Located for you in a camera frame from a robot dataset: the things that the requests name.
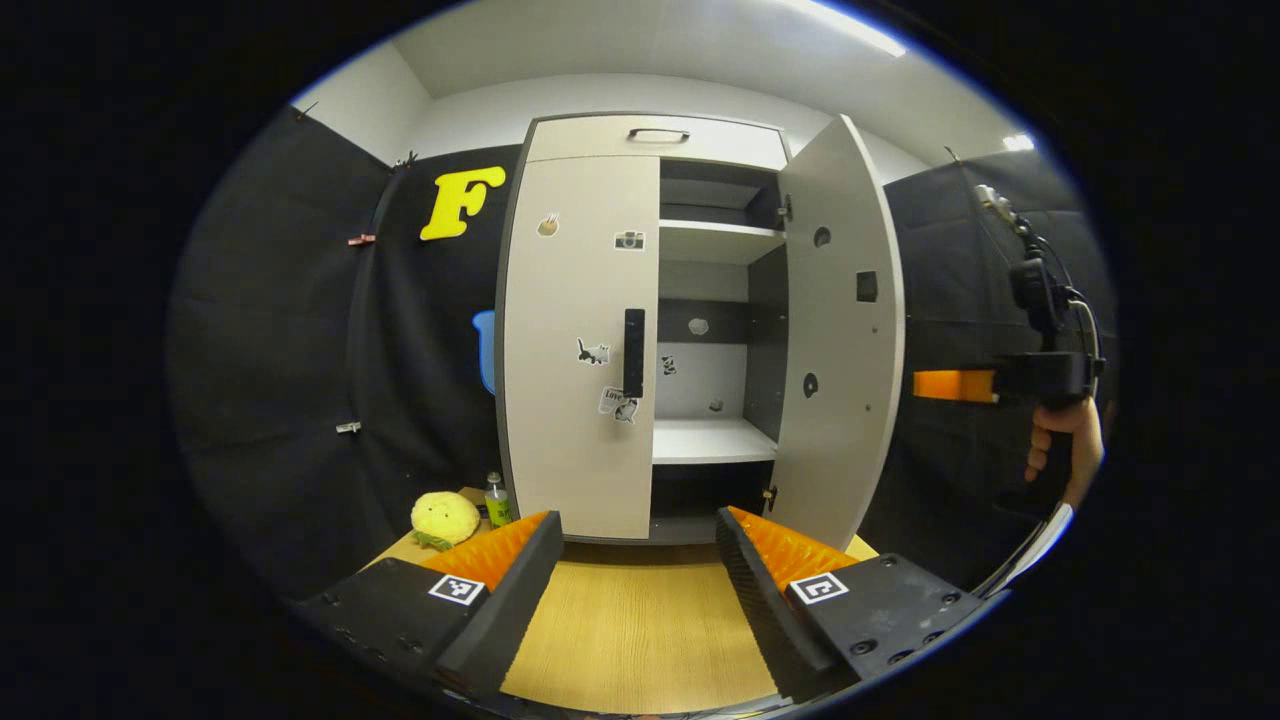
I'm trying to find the cabinet door with headphone sticker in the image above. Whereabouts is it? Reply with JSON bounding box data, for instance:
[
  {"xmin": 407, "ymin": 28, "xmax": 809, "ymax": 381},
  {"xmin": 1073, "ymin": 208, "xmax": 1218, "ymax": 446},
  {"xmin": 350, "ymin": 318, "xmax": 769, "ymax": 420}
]
[{"xmin": 765, "ymin": 113, "xmax": 907, "ymax": 553}]

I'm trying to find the cabinet door with camera sticker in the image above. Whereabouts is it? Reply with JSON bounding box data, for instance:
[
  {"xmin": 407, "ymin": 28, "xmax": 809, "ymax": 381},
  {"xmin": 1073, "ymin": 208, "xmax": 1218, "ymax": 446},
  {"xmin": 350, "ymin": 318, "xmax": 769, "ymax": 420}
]
[{"xmin": 500, "ymin": 155, "xmax": 661, "ymax": 541}]

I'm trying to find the grey cabinet drawer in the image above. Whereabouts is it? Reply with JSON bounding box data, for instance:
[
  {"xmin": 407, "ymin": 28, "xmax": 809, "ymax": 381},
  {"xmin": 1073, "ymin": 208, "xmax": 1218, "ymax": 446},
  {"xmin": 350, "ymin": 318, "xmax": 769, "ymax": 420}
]
[{"xmin": 525, "ymin": 115, "xmax": 791, "ymax": 171}]

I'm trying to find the black backdrop cloth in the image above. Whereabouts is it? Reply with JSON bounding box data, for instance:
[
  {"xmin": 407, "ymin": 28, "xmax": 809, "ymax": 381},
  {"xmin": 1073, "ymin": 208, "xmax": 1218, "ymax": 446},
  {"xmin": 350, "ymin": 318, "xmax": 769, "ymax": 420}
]
[{"xmin": 170, "ymin": 105, "xmax": 1116, "ymax": 601}]

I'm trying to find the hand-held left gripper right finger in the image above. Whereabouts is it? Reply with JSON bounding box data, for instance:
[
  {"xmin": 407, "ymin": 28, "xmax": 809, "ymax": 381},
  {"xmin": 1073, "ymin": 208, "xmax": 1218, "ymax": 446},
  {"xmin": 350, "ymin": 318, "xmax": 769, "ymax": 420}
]
[{"xmin": 715, "ymin": 505, "xmax": 986, "ymax": 703}]

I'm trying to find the yellow plush toy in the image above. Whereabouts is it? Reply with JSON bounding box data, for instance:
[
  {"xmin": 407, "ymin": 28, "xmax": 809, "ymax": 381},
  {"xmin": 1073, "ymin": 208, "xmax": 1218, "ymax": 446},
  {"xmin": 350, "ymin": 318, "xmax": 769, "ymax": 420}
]
[{"xmin": 411, "ymin": 491, "xmax": 482, "ymax": 552}]

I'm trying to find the white cabinet shelf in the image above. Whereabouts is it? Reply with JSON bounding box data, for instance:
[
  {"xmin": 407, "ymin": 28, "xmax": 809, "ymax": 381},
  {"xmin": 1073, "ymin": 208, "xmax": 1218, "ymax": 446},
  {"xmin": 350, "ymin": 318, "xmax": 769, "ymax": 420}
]
[
  {"xmin": 658, "ymin": 220, "xmax": 786, "ymax": 266},
  {"xmin": 652, "ymin": 417, "xmax": 779, "ymax": 466}
]

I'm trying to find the black door handle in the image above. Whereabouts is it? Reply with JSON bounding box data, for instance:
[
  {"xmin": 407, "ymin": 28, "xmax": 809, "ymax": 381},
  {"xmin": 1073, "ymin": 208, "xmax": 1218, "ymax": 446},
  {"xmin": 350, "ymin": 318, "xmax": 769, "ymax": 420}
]
[{"xmin": 623, "ymin": 308, "xmax": 646, "ymax": 399}]

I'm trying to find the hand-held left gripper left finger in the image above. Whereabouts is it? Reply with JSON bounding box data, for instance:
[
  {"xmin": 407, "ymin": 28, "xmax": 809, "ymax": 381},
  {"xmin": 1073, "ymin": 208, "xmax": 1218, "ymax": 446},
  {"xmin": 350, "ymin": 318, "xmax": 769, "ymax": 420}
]
[{"xmin": 300, "ymin": 510, "xmax": 566, "ymax": 701}]

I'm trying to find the grey double-door shoe cabinet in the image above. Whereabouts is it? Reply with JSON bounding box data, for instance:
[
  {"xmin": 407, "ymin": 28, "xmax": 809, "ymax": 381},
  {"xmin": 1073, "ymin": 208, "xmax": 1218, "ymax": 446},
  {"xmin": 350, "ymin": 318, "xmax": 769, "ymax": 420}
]
[{"xmin": 495, "ymin": 112, "xmax": 906, "ymax": 553}]

